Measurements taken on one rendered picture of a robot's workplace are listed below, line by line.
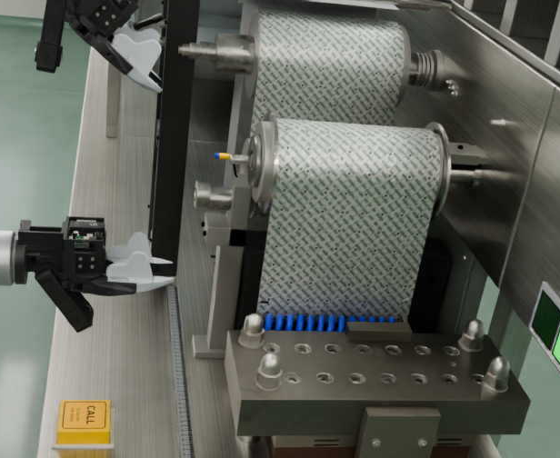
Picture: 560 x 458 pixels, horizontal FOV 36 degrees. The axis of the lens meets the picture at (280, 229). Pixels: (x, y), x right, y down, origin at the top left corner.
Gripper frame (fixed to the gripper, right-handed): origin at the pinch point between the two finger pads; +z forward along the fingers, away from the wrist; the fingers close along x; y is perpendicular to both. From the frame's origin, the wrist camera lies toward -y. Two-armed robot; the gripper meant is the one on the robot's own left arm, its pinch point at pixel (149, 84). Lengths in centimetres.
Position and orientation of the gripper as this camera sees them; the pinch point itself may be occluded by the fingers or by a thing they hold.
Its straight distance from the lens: 119.8
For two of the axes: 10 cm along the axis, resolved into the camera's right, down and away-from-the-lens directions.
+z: 6.7, 6.0, 4.3
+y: 7.3, -6.5, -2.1
